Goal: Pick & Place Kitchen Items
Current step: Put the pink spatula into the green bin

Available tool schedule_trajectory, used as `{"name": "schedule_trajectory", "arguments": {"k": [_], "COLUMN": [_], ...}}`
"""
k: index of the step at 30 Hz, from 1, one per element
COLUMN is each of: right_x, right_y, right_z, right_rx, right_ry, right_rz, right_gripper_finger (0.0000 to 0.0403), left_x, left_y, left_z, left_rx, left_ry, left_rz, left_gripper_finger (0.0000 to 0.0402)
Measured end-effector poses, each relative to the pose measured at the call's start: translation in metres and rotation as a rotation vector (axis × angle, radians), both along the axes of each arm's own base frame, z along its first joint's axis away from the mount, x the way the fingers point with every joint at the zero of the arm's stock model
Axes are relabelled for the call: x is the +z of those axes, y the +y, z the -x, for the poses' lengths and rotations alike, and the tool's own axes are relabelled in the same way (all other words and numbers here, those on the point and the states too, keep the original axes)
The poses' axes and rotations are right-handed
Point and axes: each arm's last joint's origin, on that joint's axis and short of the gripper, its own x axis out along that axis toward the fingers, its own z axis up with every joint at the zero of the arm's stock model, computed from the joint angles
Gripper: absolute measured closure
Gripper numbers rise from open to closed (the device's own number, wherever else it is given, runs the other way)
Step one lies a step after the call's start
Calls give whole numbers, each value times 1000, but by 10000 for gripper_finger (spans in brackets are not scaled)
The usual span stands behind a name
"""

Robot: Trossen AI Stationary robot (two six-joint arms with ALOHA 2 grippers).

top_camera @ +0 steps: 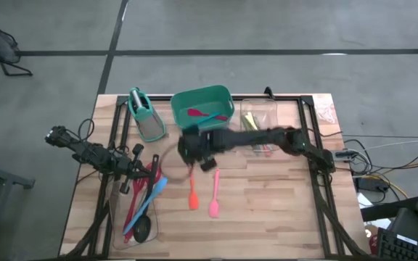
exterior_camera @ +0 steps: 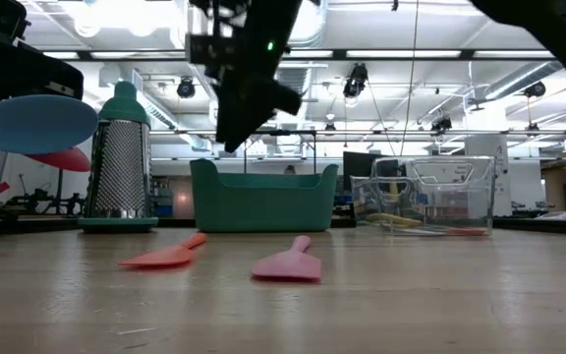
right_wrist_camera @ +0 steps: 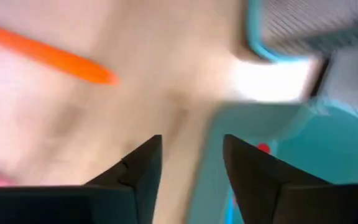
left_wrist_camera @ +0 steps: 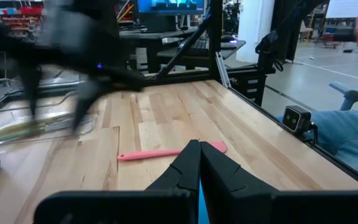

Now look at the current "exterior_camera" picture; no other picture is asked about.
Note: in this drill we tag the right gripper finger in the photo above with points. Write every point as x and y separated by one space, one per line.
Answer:
239 123

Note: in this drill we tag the blue silicone spoon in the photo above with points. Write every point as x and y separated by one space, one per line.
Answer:
32 125

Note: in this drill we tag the red solid spoon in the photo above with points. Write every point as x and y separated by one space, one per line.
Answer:
67 161

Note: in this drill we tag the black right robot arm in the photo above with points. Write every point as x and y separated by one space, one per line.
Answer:
558 29

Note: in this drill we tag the black background robot arm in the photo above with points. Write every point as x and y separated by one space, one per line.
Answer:
42 201

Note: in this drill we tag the person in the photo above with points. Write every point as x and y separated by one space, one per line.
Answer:
289 169

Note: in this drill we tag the teal plastic bin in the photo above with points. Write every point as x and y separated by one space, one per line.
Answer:
263 206

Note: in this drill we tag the black background monitor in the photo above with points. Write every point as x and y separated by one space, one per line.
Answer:
356 164

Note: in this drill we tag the overhead rig light bar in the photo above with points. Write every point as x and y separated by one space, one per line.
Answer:
401 54

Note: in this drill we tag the pink silicone spatula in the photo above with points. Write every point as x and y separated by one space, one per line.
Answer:
288 265

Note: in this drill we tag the orange silicone spatula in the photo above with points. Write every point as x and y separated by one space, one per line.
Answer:
165 255

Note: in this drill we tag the clear plastic bin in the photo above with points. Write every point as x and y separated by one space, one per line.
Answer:
479 206

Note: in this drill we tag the white building column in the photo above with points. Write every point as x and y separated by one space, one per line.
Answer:
503 196

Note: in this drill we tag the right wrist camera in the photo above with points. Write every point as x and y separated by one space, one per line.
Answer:
204 49

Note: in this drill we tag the silver ventilation duct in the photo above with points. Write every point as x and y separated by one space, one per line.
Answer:
312 24

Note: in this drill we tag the black table frame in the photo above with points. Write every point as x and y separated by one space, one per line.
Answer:
533 226

